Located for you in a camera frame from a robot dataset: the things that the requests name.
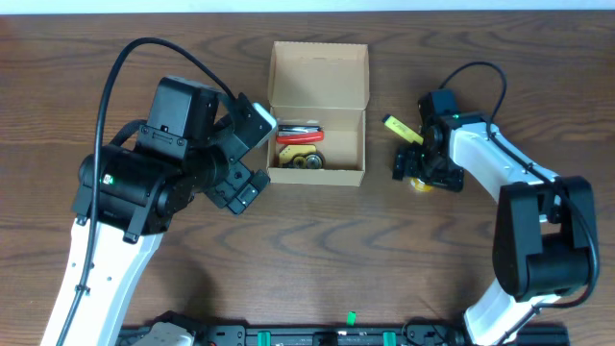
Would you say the yellow highlighter marker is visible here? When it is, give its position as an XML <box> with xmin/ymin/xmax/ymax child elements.
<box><xmin>382</xmin><ymin>114</ymin><xmax>423</xmax><ymax>145</ymax></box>

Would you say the clear adhesive tape roll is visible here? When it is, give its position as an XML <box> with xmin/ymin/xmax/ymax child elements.
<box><xmin>409</xmin><ymin>178</ymin><xmax>432</xmax><ymax>192</ymax></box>

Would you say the yellow sticky note pad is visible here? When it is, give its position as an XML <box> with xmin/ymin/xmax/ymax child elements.
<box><xmin>279</xmin><ymin>144</ymin><xmax>317</xmax><ymax>167</ymax></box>

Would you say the correction tape dispenser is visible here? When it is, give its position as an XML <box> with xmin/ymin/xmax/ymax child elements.
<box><xmin>282</xmin><ymin>153</ymin><xmax>325</xmax><ymax>169</ymax></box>

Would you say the brown cardboard box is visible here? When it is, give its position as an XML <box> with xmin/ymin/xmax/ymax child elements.
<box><xmin>266</xmin><ymin>41</ymin><xmax>370</xmax><ymax>186</ymax></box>

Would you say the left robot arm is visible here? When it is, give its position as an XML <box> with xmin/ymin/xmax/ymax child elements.
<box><xmin>41</xmin><ymin>76</ymin><xmax>277</xmax><ymax>345</ymax></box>

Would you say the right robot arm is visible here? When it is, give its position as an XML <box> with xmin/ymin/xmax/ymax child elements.
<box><xmin>393</xmin><ymin>88</ymin><xmax>600</xmax><ymax>345</ymax></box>

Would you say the small green clip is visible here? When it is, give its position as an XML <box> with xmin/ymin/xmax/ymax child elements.
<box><xmin>346</xmin><ymin>311</ymin><xmax>357</xmax><ymax>327</ymax></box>

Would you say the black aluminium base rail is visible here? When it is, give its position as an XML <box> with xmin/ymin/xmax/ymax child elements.
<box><xmin>114</xmin><ymin>311</ymin><xmax>569</xmax><ymax>346</ymax></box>

